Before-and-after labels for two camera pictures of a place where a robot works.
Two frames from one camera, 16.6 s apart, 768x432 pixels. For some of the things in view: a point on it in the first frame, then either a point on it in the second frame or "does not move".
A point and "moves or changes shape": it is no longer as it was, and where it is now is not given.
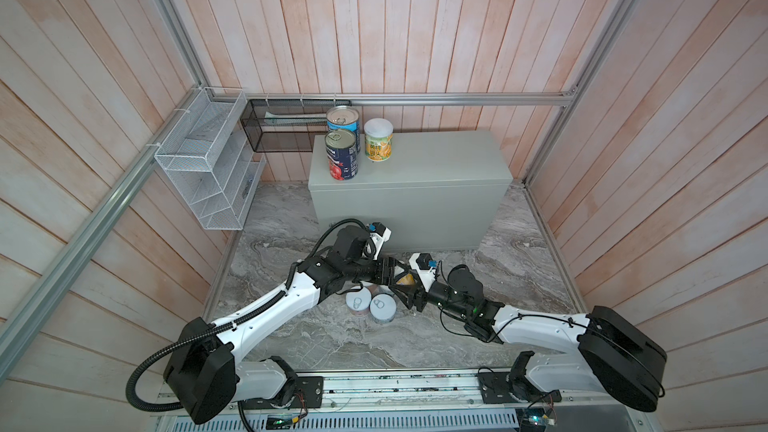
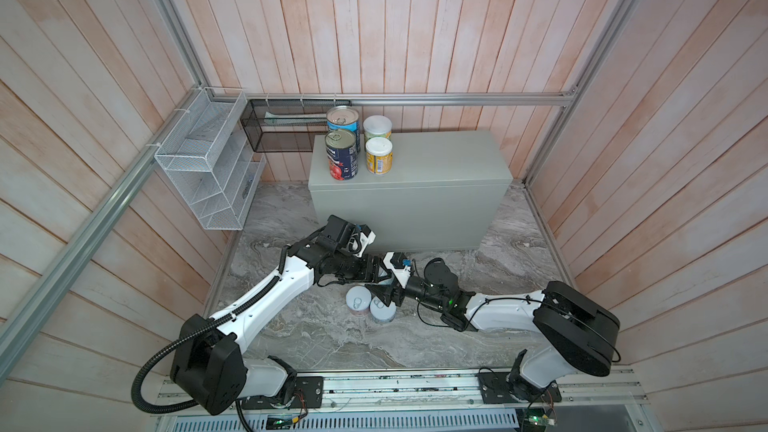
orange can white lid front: x=408 y=280 moves or changes shape
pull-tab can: x=358 y=303 does not move
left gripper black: x=388 y=279 does not move
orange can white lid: x=378 y=136 does not move
